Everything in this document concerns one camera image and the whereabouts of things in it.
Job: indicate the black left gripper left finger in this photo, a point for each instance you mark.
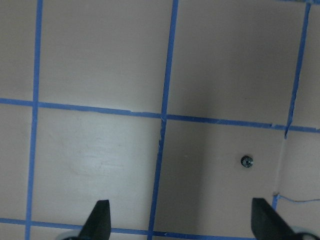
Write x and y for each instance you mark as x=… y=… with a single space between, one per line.
x=98 y=224

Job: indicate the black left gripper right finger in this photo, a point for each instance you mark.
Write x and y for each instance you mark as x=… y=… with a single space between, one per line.
x=266 y=224

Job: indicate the small dark bearing gear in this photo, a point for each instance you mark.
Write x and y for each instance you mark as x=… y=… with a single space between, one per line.
x=247 y=161

